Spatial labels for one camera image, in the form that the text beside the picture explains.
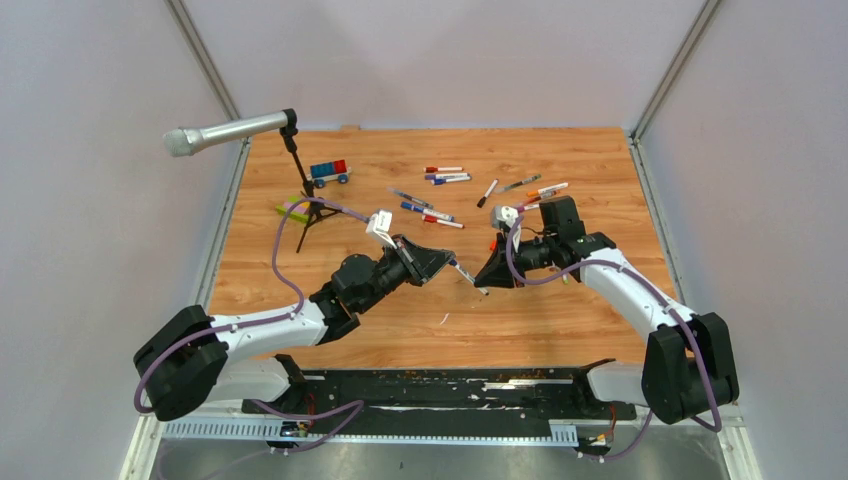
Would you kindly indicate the dark blue cap marker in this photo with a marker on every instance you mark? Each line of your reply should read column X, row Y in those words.
column 455, row 264

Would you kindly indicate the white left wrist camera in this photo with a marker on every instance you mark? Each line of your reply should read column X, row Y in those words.
column 378, row 228

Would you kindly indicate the purple cap marker right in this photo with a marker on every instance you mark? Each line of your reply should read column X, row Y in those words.
column 529, row 207

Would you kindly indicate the green pink yellow block stack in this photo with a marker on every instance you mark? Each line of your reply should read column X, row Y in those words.
column 299, row 214

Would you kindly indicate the blue red toy truck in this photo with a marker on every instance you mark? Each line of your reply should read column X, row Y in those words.
column 323, row 173

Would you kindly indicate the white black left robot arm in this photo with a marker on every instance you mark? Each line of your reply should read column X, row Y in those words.
column 195, row 357

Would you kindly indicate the purple cap marker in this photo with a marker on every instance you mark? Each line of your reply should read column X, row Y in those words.
column 435, row 176
column 529, row 207

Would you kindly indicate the purple cap marker far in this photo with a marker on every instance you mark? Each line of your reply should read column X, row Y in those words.
column 435, row 176

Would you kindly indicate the orange cap white marker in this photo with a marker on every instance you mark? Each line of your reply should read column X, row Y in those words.
column 548, row 189

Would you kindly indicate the dark green grey marker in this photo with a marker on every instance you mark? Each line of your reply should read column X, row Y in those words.
column 518, row 184

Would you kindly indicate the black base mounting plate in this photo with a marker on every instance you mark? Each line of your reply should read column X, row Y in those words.
column 477, row 403

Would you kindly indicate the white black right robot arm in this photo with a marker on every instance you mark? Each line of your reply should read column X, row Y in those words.
column 689, row 367

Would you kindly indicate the silver microphone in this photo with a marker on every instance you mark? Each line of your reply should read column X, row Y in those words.
column 187, row 141

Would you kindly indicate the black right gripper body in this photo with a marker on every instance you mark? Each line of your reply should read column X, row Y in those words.
column 502, row 254

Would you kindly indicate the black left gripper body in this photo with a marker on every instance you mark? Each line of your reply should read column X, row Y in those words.
column 409, row 263

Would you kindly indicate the black cap marker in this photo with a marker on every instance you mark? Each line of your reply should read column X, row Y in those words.
column 483, row 199

